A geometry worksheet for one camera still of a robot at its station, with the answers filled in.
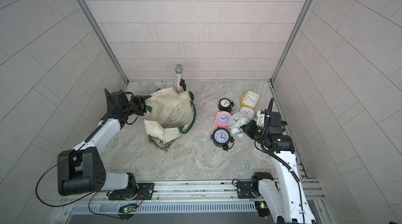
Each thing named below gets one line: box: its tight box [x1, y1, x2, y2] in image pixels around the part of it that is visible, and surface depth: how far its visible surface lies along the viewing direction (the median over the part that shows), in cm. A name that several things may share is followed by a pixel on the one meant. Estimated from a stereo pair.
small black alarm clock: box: [217, 97, 235, 113], surface depth 101 cm
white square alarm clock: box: [239, 106, 255, 122], surface depth 98 cm
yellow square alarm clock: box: [240, 90, 261, 110], surface depth 105 cm
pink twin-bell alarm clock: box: [214, 110, 232, 129], surface depth 96 cm
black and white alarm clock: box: [210, 126, 236, 152], surface depth 88 cm
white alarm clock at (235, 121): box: [228, 112, 250, 139], surface depth 77 cm
